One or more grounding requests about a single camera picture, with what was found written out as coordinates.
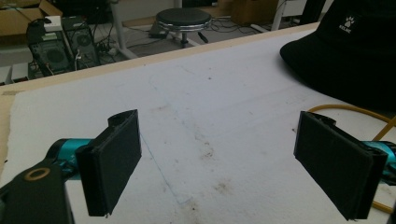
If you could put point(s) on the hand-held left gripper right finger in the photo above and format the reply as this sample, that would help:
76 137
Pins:
336 168

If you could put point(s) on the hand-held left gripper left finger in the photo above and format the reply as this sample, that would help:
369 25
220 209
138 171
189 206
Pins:
109 168

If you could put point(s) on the black bucket hat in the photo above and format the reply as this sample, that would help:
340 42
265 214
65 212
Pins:
351 53

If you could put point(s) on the black computer tower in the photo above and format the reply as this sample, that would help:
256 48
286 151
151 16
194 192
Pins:
81 42
51 54

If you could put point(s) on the white metal table leg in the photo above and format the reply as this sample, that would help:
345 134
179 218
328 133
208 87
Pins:
120 31
280 14

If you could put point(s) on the small white box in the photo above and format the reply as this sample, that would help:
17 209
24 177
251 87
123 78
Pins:
53 23

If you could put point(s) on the black round stool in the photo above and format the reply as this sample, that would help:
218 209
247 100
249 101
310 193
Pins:
183 17

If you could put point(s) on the brown cardboard box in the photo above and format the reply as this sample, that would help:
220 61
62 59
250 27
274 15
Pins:
253 11
18 15

